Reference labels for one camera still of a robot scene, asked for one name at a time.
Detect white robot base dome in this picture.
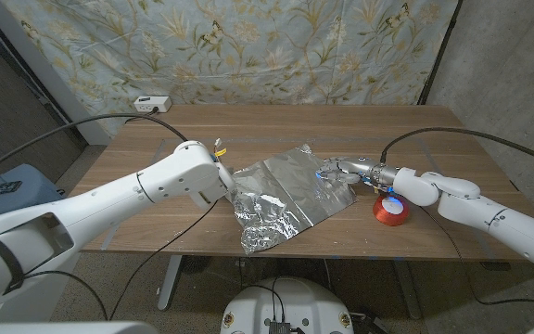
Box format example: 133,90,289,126
219,276,355,334

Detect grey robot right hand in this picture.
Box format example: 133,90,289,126
315,156,384,186

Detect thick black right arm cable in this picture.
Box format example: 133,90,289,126
379,127,534,171

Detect black power strip cable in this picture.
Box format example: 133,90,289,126
124,107,160,124

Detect crinkled aluminum foil sheet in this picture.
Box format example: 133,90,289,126
227,143,358,255

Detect black label on bin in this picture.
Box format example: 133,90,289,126
0,180,23,197

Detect red tape roll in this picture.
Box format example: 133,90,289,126
372,194,410,227

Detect white power strip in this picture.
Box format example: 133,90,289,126
133,95,173,114

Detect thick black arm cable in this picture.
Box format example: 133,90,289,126
379,127,534,171
0,112,190,185

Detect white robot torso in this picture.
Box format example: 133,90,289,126
0,319,534,334

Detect thin black base cable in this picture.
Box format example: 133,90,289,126
238,276,287,322

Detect blue plastic bin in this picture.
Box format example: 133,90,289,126
0,162,64,226

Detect small grey box on base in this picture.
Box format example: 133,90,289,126
268,319,292,334

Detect grey metal table leg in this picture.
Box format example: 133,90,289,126
391,259,424,321
157,254,184,312

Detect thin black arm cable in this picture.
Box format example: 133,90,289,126
422,206,534,308
20,199,221,322

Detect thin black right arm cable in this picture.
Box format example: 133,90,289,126
422,206,534,308

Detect floral light blue backdrop cloth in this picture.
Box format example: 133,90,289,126
0,0,461,135

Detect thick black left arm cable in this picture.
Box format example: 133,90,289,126
0,112,190,185

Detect black backdrop stand pole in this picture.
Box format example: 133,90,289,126
415,0,463,106

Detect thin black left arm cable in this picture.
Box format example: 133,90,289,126
20,199,221,322

